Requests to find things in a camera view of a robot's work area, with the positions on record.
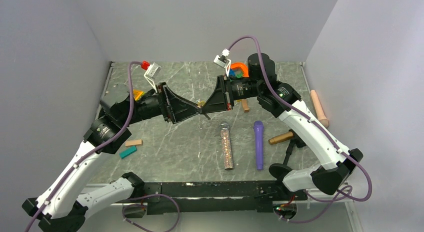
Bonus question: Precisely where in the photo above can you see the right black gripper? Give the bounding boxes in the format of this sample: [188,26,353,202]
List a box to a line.
[201,75,263,114]

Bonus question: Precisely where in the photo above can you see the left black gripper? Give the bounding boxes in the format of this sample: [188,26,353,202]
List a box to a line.
[120,82,202,126]

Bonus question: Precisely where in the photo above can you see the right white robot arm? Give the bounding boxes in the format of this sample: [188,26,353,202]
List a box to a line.
[201,53,363,200]

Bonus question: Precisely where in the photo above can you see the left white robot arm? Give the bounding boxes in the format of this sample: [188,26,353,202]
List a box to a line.
[22,82,201,231]

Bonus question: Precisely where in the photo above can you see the glitter microphone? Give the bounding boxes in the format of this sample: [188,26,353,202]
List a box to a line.
[219,122,234,170]

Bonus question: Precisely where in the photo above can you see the small tan wooden block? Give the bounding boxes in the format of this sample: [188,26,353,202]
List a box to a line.
[241,99,250,113]

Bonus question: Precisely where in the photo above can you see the orange horseshoe with lego blocks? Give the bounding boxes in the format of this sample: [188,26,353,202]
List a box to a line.
[228,62,249,79]

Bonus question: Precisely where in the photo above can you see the orange yellow triangle toy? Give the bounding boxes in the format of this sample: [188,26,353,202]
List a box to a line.
[133,89,145,101]

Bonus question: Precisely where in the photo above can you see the purple microphone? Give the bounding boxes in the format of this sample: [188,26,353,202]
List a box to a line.
[253,120,264,170]

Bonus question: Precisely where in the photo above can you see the teal wooden block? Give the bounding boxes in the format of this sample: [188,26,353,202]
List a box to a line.
[119,145,137,159]

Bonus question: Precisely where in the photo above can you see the gold microphone on stand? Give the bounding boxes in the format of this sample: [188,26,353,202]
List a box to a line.
[268,131,294,145]

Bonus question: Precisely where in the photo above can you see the black microphone stand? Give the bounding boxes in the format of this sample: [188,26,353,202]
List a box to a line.
[268,129,306,179]

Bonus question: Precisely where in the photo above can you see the peach wooden rolling pin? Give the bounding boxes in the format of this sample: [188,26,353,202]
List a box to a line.
[310,90,330,128]

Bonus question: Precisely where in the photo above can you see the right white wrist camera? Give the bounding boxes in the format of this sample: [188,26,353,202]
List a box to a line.
[213,49,232,77]

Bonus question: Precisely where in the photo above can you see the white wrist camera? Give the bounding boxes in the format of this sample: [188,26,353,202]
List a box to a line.
[140,61,161,93]
[213,49,232,77]

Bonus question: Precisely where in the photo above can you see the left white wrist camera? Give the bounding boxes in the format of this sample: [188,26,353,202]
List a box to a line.
[140,61,161,93]

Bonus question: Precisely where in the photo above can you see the black front rail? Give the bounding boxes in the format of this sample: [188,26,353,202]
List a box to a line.
[123,180,307,215]

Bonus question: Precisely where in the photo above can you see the purple cable under table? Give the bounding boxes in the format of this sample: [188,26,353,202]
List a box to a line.
[121,193,181,232]

